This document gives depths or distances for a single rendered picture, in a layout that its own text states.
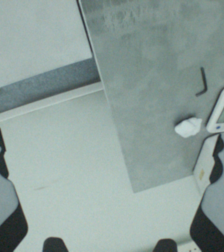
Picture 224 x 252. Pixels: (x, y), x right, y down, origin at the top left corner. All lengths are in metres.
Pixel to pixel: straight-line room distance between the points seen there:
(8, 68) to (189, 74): 0.35
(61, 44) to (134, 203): 0.84
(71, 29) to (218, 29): 0.26
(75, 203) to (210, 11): 0.98
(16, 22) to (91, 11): 0.11
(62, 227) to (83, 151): 0.43
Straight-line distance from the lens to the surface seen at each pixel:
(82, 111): 1.37
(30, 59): 0.34
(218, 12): 0.40
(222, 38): 0.44
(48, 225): 1.11
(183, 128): 0.55
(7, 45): 0.33
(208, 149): 0.74
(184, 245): 0.93
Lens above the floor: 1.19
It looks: 37 degrees down
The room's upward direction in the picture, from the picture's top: 163 degrees clockwise
